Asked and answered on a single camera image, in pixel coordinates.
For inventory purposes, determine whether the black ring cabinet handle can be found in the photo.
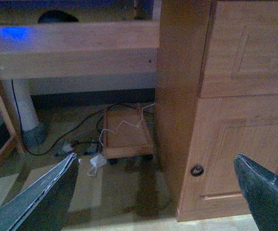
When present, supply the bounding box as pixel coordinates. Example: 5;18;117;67
190;165;204;177

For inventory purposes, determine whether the white power adapter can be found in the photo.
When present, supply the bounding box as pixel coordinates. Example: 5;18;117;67
87;154;107;177

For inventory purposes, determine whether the wooden rolling stand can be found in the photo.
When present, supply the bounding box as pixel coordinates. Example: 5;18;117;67
99;103;155;165

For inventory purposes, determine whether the white charger cable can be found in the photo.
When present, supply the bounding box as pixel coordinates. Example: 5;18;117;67
98;103;155;147

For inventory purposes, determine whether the dark grey computer mouse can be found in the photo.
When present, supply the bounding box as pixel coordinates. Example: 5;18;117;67
38;10;79;24

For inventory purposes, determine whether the black floor cable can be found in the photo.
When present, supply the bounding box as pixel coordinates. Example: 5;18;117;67
11;79;139;156

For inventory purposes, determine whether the wooden desk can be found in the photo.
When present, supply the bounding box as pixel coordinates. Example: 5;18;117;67
0;0;278;221

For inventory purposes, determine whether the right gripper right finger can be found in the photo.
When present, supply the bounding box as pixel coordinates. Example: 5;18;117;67
234;154;278;231

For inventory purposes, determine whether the white pipe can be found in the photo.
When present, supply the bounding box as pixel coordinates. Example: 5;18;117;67
3;79;39;131

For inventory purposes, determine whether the white power strip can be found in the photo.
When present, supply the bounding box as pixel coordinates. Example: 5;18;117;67
62;143;73;153

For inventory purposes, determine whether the wooden pull-out keyboard tray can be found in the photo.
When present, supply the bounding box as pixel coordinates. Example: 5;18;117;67
0;21;159;79

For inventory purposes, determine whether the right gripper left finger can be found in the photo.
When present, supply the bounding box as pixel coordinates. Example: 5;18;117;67
0;153;79;231

